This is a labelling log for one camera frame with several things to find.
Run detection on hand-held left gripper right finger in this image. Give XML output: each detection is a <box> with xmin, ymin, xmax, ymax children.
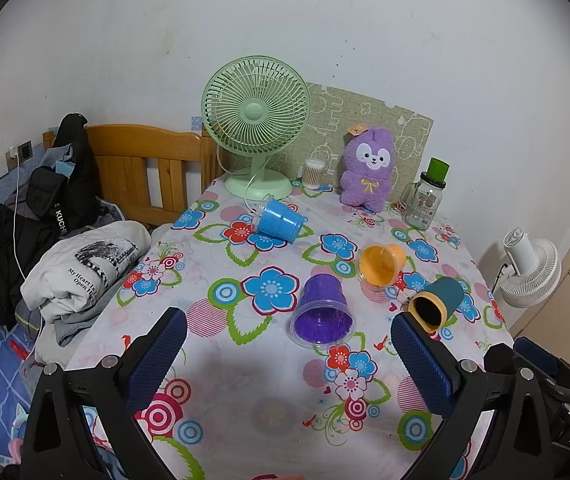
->
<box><xmin>390</xmin><ymin>311</ymin><xmax>566</xmax><ymax>480</ymax></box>

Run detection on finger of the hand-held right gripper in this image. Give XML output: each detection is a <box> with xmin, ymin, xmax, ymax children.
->
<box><xmin>513</xmin><ymin>337</ymin><xmax>563</xmax><ymax>381</ymax></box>

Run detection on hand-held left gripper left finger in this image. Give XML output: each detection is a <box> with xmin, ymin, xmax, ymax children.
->
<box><xmin>25</xmin><ymin>307</ymin><xmax>188</xmax><ymax>480</ymax></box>

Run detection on purple plastic cup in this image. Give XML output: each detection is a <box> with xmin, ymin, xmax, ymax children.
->
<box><xmin>290</xmin><ymin>274</ymin><xmax>356</xmax><ymax>350</ymax></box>

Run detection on teal cup with yellow rim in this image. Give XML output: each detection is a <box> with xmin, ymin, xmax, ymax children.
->
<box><xmin>408</xmin><ymin>276</ymin><xmax>464</xmax><ymax>332</ymax></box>

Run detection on orange plastic cup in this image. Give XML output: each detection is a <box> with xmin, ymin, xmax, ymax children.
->
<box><xmin>359</xmin><ymin>243</ymin><xmax>406</xmax><ymax>288</ymax></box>

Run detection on blue plastic cup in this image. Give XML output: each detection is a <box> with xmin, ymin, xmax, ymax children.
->
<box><xmin>251</xmin><ymin>197</ymin><xmax>308</xmax><ymax>245</ymax></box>

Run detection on white standing fan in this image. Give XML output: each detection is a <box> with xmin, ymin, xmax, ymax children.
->
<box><xmin>495</xmin><ymin>227</ymin><xmax>563</xmax><ymax>309</ymax></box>

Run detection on floral tablecloth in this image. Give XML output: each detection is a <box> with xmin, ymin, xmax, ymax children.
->
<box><xmin>60</xmin><ymin>180</ymin><xmax>516</xmax><ymax>480</ymax></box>

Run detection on grey folded clothes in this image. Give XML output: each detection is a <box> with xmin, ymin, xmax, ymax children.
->
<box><xmin>35</xmin><ymin>300</ymin><xmax>116</xmax><ymax>363</ymax></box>

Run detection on white folded printed shirt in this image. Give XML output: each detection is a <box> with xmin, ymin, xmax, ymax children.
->
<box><xmin>20</xmin><ymin>221</ymin><xmax>152</xmax><ymax>323</ymax></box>

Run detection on glass bottle with green lid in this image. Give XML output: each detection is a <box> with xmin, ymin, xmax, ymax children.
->
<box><xmin>401</xmin><ymin>157</ymin><xmax>452</xmax><ymax>231</ymax></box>

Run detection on purple plush toy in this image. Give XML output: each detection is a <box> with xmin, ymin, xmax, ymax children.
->
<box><xmin>339</xmin><ymin>122</ymin><xmax>397</xmax><ymax>211</ymax></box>

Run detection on wooden bed headboard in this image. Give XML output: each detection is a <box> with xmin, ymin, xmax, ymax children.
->
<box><xmin>42</xmin><ymin>124</ymin><xmax>226</xmax><ymax>228</ymax></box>

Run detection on cotton swab container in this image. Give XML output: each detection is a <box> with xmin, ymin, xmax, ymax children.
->
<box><xmin>303</xmin><ymin>158</ymin><xmax>327</xmax><ymax>190</ymax></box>

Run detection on black hanging jacket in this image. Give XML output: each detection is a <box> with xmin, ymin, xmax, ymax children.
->
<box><xmin>48</xmin><ymin>113</ymin><xmax>101</xmax><ymax>211</ymax></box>

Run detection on green desk fan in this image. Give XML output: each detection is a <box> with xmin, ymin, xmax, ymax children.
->
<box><xmin>201</xmin><ymin>55</ymin><xmax>312</xmax><ymax>200</ymax></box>

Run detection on green patterned foam board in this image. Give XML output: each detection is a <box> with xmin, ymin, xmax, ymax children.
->
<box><xmin>285</xmin><ymin>81</ymin><xmax>434</xmax><ymax>196</ymax></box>

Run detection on white charging cable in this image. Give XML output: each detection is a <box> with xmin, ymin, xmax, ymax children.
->
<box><xmin>11</xmin><ymin>152</ymin><xmax>46</xmax><ymax>361</ymax></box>

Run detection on white fan cable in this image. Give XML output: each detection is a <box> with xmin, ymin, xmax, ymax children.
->
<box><xmin>243</xmin><ymin>172</ymin><xmax>272</xmax><ymax>217</ymax></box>

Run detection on black strap bag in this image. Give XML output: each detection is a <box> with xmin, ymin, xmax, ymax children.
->
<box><xmin>28</xmin><ymin>167</ymin><xmax>72</xmax><ymax>238</ymax></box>

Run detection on wall socket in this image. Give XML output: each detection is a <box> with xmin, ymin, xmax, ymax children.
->
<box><xmin>8</xmin><ymin>139</ymin><xmax>34</xmax><ymax>164</ymax></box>

